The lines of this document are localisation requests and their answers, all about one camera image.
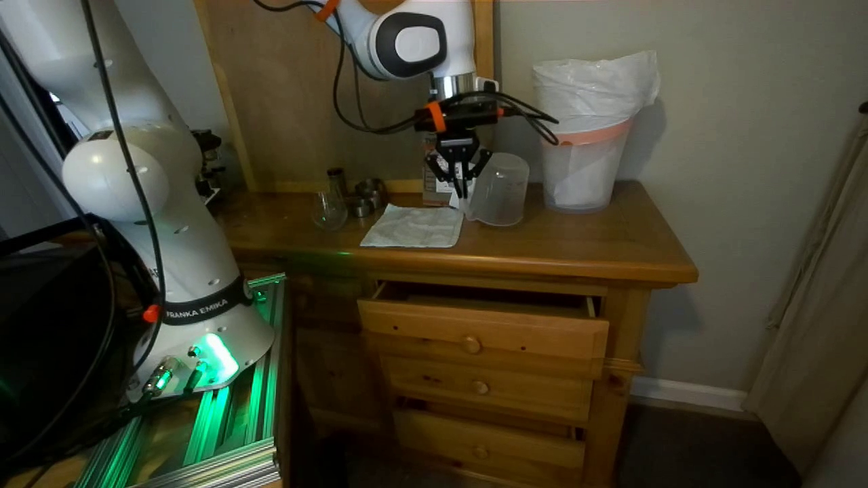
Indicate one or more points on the black monitor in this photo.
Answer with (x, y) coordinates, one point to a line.
(70, 302)

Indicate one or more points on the translucent plastic measuring jar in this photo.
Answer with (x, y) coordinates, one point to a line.
(499, 191)

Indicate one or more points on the wooden drawer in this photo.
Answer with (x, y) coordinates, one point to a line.
(487, 321)
(522, 390)
(495, 450)

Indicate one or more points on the small glass flask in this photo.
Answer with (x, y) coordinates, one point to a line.
(332, 202)

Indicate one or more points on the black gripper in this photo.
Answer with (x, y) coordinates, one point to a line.
(450, 127)

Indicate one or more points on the beige door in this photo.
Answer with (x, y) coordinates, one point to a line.
(815, 362)

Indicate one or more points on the small dark glass jar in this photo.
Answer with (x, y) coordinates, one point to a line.
(369, 198)

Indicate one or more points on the bottom wooden drawer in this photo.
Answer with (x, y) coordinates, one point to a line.
(495, 450)

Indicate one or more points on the wooden headboard panel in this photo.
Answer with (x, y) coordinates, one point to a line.
(283, 73)

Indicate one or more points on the white lined trash bin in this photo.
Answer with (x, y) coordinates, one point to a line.
(591, 107)

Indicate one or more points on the top wooden drawer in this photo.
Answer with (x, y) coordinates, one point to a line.
(487, 321)

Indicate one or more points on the wooden dresser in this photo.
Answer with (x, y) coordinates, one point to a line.
(610, 257)

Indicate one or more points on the white paper towel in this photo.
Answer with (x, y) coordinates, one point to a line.
(412, 227)

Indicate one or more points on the middle wooden drawer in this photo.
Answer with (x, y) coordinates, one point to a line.
(522, 390)

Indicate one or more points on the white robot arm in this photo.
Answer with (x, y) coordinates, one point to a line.
(135, 161)

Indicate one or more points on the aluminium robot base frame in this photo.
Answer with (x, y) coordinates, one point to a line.
(218, 440)

